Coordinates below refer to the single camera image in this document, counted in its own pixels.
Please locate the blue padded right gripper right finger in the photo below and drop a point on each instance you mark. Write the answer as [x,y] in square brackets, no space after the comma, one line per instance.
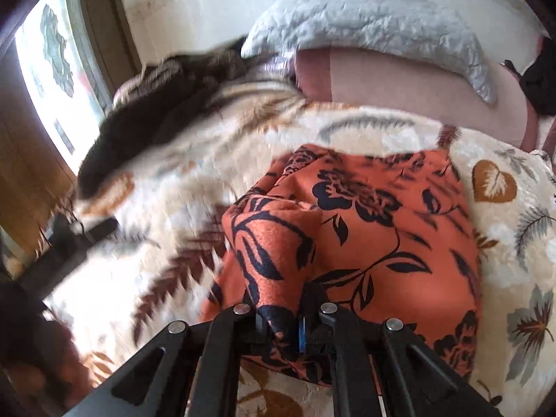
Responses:
[381,369]

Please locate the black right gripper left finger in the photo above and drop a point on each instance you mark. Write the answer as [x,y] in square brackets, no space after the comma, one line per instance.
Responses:
[184,370]

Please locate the orange floral blouse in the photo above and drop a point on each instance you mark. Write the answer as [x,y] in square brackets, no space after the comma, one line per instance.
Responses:
[380,236]

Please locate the person's left hand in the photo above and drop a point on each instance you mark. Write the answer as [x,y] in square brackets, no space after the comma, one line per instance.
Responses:
[42,373]

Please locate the cream leaf print blanket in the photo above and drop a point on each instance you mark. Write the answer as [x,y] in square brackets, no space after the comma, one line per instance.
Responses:
[133,283]

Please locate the dark brown fleece blanket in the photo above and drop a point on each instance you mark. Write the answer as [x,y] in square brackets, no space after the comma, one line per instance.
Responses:
[166,99]

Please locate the stained glass window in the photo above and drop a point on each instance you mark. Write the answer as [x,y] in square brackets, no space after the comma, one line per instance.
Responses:
[63,77]

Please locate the pink headboard cushion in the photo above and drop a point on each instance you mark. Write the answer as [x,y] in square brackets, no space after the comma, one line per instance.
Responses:
[361,77]

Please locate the black garment on headboard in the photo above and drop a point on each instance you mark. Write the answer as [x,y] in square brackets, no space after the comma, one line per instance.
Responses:
[538,82]

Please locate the grey quilted pillow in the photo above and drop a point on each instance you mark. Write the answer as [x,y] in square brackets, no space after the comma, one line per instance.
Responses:
[419,30]

